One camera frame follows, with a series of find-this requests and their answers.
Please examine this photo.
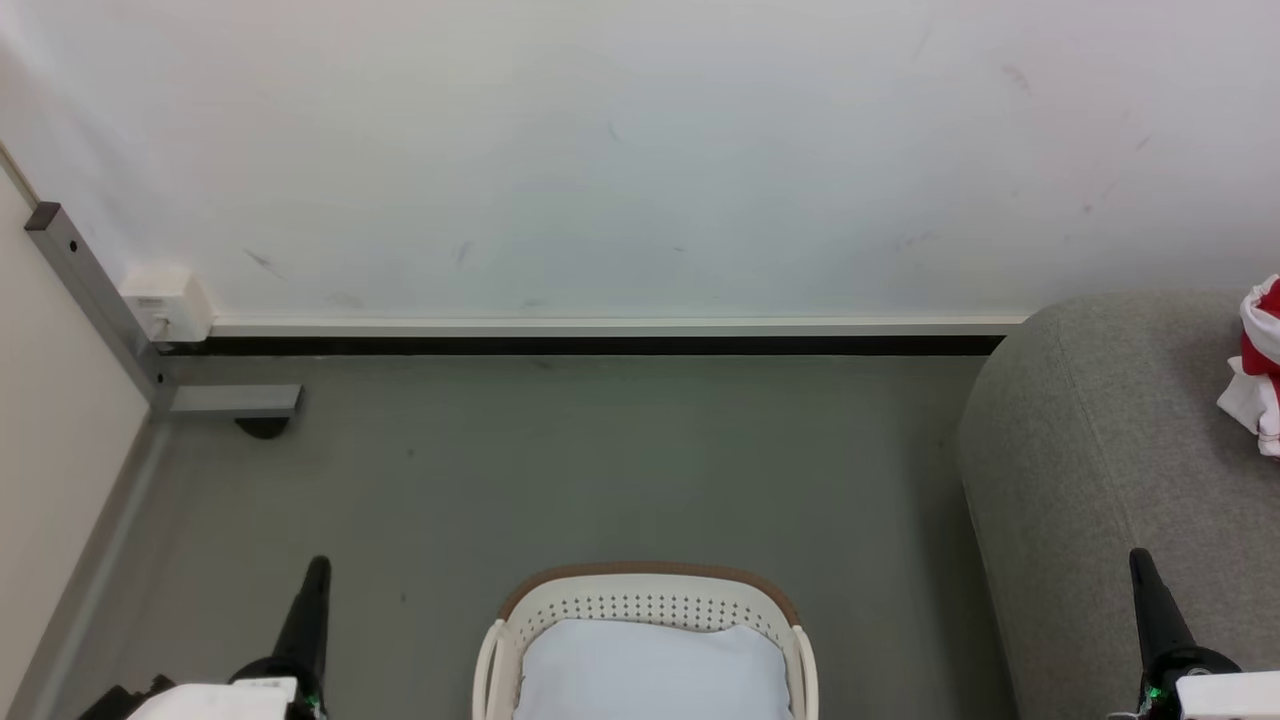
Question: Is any white plastic wall box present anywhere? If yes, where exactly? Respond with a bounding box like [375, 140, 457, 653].
[119, 264, 216, 345]

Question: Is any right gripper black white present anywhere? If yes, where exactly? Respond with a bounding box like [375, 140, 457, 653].
[1110, 548, 1280, 720]

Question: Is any grey fabric sofa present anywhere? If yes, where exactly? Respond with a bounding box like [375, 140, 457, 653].
[955, 289, 1280, 720]

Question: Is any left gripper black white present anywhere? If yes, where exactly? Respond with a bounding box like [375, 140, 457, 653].
[128, 556, 332, 720]

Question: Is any red basketball jersey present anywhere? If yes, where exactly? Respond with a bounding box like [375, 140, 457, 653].
[1216, 274, 1280, 459]

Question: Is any pale blue cloth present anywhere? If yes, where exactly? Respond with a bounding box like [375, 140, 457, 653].
[514, 617, 797, 720]

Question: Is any grey metal frame post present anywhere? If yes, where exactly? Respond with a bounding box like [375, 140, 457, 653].
[24, 202, 304, 422]

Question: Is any white plastic laundry basket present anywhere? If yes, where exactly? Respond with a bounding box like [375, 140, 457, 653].
[472, 561, 820, 720]

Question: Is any black and white baseboard strip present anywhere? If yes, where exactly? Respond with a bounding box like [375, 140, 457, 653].
[155, 315, 1032, 359]

